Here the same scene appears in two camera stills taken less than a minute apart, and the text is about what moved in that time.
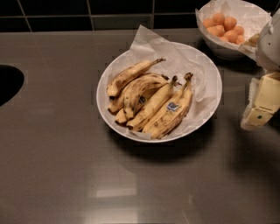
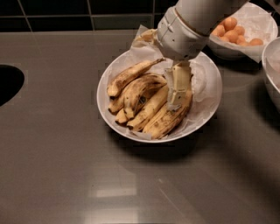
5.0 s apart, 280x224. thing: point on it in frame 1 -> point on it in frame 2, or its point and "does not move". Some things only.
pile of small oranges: [225, 27] does not move
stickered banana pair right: [172, 112] does not move
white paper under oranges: [251, 16] does not move
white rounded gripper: [269, 46] -> [178, 38]
